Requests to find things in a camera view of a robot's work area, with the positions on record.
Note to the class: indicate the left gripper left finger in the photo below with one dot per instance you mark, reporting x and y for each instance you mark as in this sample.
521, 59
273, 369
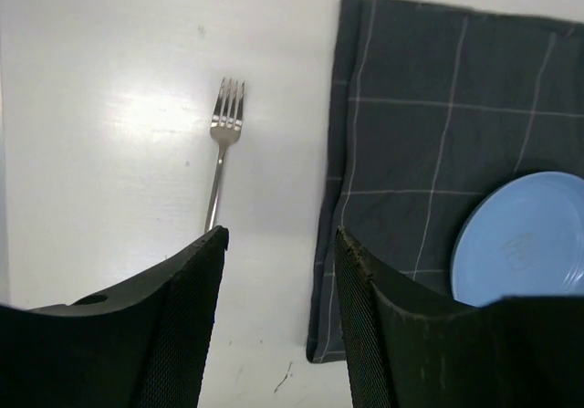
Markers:
140, 343

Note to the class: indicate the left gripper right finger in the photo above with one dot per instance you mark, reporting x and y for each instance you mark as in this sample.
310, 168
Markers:
407, 346

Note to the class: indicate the blue plastic plate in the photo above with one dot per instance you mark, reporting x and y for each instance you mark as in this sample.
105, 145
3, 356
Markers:
525, 239

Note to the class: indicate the silver fork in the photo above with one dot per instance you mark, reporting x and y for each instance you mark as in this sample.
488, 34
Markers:
225, 129

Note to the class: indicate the dark grey checked cloth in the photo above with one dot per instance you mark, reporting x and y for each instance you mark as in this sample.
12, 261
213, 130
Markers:
433, 107

